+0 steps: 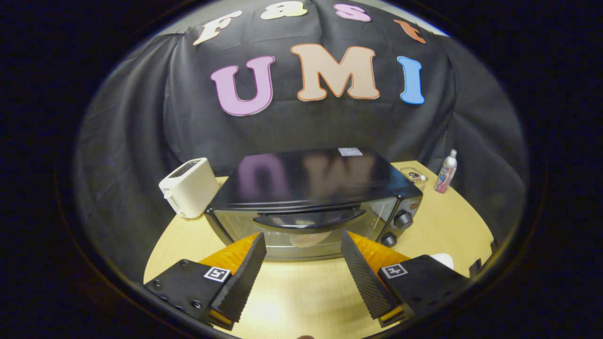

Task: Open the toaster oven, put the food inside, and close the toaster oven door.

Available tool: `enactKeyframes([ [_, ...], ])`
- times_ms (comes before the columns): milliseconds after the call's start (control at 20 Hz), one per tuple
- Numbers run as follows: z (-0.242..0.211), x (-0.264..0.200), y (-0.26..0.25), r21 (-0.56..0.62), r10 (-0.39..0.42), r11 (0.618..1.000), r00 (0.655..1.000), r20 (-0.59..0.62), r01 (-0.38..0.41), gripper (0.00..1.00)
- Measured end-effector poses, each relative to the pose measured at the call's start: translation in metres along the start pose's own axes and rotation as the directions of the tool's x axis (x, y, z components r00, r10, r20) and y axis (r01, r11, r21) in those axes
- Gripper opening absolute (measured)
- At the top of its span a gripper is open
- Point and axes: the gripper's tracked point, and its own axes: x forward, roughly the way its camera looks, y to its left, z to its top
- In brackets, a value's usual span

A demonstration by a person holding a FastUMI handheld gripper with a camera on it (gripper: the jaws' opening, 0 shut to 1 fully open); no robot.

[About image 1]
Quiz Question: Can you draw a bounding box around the white pink spray bottle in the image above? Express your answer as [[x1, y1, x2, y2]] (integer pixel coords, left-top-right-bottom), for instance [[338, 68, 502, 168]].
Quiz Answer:
[[433, 149, 458, 194]]

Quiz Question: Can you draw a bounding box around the round sugared bread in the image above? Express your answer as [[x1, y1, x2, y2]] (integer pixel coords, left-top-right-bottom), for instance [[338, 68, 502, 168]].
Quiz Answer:
[[288, 230, 333, 249]]

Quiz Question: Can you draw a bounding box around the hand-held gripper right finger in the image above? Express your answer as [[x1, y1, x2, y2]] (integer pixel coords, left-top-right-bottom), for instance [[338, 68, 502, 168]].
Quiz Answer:
[[340, 230, 472, 328]]

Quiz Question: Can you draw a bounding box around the white square plate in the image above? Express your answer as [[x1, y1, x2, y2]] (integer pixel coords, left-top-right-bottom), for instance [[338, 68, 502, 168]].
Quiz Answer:
[[431, 253, 455, 271]]

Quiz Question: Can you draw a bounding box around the white bread toaster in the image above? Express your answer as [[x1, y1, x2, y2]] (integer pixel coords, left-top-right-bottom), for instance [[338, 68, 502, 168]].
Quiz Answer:
[[158, 157, 221, 219]]

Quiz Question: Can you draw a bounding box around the metal wire basket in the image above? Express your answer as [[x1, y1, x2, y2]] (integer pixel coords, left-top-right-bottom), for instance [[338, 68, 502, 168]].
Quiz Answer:
[[400, 166, 429, 192]]

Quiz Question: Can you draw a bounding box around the black toaster oven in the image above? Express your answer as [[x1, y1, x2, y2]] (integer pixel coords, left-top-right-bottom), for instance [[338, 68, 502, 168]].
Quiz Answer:
[[204, 147, 424, 262]]

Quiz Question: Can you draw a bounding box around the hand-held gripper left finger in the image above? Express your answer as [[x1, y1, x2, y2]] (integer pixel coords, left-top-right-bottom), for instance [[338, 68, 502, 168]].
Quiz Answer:
[[143, 232, 267, 331]]

